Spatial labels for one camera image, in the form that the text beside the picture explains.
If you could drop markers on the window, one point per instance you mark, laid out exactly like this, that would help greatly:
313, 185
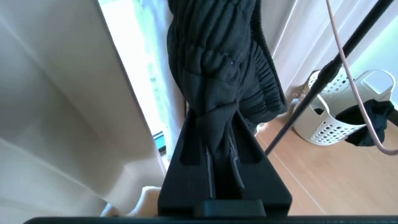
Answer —
136, 62

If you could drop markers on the pink clothes hanger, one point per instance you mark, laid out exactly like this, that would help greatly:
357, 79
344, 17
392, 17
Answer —
351, 81

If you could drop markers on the black garment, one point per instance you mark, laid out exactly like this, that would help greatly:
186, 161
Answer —
373, 118

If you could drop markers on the black clothes rack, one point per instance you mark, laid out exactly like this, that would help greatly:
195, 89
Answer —
329, 71

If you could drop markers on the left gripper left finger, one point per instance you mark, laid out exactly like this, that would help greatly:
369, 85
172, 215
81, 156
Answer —
183, 183

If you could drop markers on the white laundry basket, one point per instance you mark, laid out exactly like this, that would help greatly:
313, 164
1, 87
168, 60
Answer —
323, 130

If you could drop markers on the beige curtain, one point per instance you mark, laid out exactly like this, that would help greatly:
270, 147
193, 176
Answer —
62, 109
298, 37

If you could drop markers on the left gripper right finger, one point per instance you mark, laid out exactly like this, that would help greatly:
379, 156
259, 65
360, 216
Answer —
264, 183

